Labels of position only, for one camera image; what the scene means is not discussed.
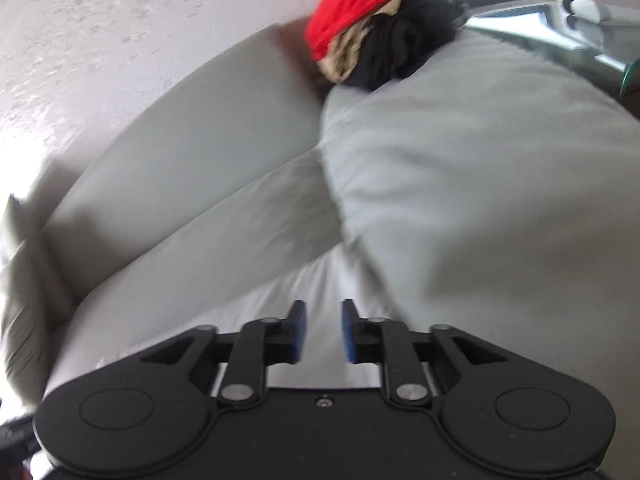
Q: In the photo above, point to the tan cloth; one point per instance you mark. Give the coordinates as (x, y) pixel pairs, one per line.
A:
(345, 60)

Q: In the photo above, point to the black cloth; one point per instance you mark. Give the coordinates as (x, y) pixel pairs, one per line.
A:
(405, 40)

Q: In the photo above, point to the white garment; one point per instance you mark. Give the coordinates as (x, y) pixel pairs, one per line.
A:
(225, 300)

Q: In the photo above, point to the red cloth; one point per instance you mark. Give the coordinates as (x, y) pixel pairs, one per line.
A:
(345, 5)

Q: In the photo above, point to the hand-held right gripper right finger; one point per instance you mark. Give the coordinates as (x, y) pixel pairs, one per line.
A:
(347, 334)

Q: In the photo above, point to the grey sofa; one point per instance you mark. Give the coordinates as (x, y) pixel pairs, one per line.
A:
(475, 160)

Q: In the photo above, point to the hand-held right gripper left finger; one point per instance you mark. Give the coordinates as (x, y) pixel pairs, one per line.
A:
(300, 331)

